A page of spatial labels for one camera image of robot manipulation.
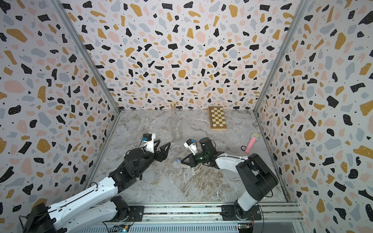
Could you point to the aluminium front rail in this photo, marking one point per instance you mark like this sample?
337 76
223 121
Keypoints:
277 217

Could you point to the green circuit board left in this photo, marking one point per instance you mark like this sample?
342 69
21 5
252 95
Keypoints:
120 228

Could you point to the aluminium right corner post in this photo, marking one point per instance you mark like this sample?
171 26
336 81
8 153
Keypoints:
283 49

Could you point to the aluminium corner post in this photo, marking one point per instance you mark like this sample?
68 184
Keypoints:
283 49
59 9

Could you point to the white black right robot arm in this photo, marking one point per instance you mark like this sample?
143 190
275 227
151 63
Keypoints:
257 178

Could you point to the green circuit board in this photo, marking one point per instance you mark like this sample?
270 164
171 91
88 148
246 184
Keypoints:
120 228
245 228

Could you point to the clear glass bottle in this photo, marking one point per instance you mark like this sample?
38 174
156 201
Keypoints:
175 125

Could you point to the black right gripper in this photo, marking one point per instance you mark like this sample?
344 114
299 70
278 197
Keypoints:
192 163

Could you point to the green circuit board right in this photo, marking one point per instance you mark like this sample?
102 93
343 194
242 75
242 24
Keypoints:
245 228

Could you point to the wooden folded chessboard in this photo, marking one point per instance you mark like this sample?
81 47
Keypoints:
217 118

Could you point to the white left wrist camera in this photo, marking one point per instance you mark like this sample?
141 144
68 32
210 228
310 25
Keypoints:
148 139

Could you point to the aluminium left corner post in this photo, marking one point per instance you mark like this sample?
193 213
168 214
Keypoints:
59 9

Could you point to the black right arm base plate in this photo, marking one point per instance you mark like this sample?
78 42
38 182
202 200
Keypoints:
234 212

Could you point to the pink toy microphone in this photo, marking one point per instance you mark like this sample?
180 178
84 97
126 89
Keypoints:
252 141

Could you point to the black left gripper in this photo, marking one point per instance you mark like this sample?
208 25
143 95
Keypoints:
159 158

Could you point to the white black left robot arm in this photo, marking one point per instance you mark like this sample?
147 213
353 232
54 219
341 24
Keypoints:
101 202

